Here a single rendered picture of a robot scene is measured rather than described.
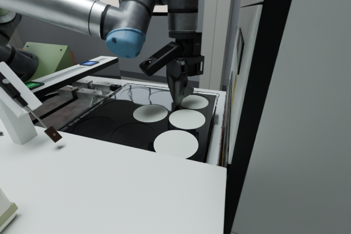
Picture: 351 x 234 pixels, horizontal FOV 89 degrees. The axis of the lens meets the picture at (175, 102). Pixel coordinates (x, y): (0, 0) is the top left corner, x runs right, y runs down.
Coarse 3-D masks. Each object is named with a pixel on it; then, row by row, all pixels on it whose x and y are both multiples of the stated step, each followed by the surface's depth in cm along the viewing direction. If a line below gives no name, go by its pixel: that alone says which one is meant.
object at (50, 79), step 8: (104, 56) 87; (96, 64) 75; (56, 72) 66; (64, 72) 66; (72, 72) 67; (80, 72) 66; (32, 80) 58; (40, 80) 58; (48, 80) 59; (56, 80) 58; (40, 88) 52
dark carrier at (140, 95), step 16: (112, 96) 62; (128, 96) 62; (144, 96) 62; (160, 96) 62; (208, 96) 62; (96, 112) 52; (112, 112) 52; (128, 112) 52; (208, 112) 52; (80, 128) 45; (96, 128) 45; (112, 128) 45; (128, 128) 45; (144, 128) 45; (160, 128) 45; (176, 128) 45; (208, 128) 45; (128, 144) 40; (144, 144) 40
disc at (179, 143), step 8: (160, 136) 42; (168, 136) 42; (176, 136) 42; (184, 136) 42; (192, 136) 42; (160, 144) 40; (168, 144) 40; (176, 144) 40; (184, 144) 40; (192, 144) 40; (160, 152) 38; (168, 152) 38; (176, 152) 38; (184, 152) 38; (192, 152) 38
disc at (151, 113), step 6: (138, 108) 54; (144, 108) 54; (150, 108) 54; (156, 108) 54; (162, 108) 54; (138, 114) 51; (144, 114) 51; (150, 114) 51; (156, 114) 51; (162, 114) 51; (138, 120) 48; (144, 120) 48; (150, 120) 48; (156, 120) 48
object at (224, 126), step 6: (228, 84) 60; (228, 90) 56; (228, 96) 52; (228, 102) 48; (222, 126) 42; (222, 132) 37; (222, 138) 35; (222, 144) 34; (222, 150) 32; (222, 156) 31; (228, 156) 31; (222, 162) 30
